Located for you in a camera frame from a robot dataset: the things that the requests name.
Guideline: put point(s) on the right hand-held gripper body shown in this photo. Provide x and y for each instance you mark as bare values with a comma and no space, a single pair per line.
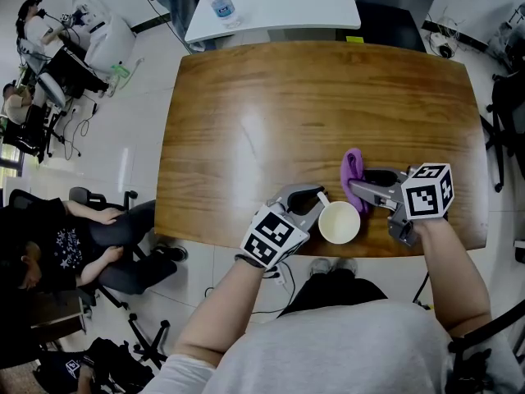
426,197

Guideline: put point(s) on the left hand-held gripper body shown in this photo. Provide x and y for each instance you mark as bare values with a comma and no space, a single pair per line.
270,236

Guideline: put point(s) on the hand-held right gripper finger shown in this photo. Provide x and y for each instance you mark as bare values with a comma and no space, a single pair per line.
379,175
375,195

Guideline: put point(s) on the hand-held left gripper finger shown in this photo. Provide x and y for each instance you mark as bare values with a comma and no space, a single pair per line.
313,220
297,188

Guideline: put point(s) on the cream ceramic mug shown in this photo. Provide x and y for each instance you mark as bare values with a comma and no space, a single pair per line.
340,224

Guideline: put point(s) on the purple cloth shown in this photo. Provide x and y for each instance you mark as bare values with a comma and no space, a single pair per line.
352,162

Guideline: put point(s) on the person's right forearm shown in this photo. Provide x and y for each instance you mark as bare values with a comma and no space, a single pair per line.
451,273

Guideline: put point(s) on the person's left forearm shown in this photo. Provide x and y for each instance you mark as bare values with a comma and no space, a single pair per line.
221,314

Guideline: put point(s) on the person's left shoe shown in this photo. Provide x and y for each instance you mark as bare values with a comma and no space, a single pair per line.
320,266

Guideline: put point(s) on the person's shoe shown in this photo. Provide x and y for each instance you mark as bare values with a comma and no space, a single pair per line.
320,266
346,265

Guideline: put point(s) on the person's right shoe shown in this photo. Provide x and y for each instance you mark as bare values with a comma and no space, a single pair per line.
346,265

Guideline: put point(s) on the person's black trousers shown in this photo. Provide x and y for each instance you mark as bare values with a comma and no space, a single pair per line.
340,291

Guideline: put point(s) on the black office chair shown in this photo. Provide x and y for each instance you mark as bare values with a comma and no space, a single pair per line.
153,347
506,117
115,298

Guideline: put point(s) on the person's grey shirt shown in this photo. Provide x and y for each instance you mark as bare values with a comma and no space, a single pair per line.
328,351

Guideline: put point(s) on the yellow sticky note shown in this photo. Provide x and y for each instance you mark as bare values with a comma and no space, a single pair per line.
355,39

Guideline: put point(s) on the white table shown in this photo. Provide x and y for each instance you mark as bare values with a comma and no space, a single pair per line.
295,2

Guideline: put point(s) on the clear plastic water bottle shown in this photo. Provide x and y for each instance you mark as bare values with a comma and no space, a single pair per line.
223,6

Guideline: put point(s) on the black backpack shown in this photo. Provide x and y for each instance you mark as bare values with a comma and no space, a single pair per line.
110,359

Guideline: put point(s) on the green bottle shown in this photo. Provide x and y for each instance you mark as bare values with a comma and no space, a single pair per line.
121,71

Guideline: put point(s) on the brown wooden box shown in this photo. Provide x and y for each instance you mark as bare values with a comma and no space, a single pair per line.
57,316

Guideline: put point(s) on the white rounded machine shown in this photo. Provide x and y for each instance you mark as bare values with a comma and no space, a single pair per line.
108,41

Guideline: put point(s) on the black chair frame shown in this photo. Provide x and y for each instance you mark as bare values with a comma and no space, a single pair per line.
480,351

